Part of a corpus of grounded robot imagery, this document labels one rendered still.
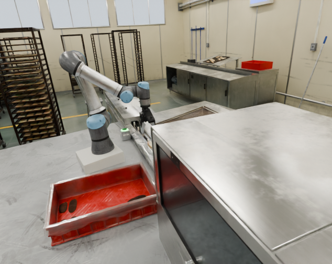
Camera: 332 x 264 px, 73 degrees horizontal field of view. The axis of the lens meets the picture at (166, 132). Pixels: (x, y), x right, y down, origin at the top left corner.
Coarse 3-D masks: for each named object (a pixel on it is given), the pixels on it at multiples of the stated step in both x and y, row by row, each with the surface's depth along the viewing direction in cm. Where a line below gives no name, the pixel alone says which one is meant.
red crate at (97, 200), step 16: (96, 192) 119; (112, 192) 118; (128, 192) 118; (144, 192) 117; (80, 208) 108; (96, 208) 108; (144, 208) 100; (96, 224) 93; (112, 224) 96; (64, 240) 90
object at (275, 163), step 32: (160, 128) 69; (192, 128) 68; (224, 128) 66; (256, 128) 65; (288, 128) 64; (320, 128) 62; (192, 160) 50; (224, 160) 50; (256, 160) 49; (288, 160) 48; (320, 160) 47; (160, 192) 74; (224, 192) 40; (256, 192) 39; (288, 192) 39; (320, 192) 38; (160, 224) 84; (256, 224) 33; (288, 224) 32; (320, 224) 32; (192, 256) 58; (256, 256) 31; (288, 256) 28; (320, 256) 27
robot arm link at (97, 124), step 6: (96, 114) 148; (90, 120) 140; (96, 120) 140; (102, 120) 141; (90, 126) 140; (96, 126) 140; (102, 126) 142; (90, 132) 142; (96, 132) 141; (102, 132) 143; (96, 138) 143; (102, 138) 144
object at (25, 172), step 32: (0, 160) 160; (32, 160) 157; (64, 160) 155; (128, 160) 150; (0, 192) 125; (32, 192) 123; (0, 224) 102; (32, 224) 101; (128, 224) 98; (0, 256) 87; (32, 256) 86; (64, 256) 85; (96, 256) 84; (128, 256) 83; (160, 256) 83
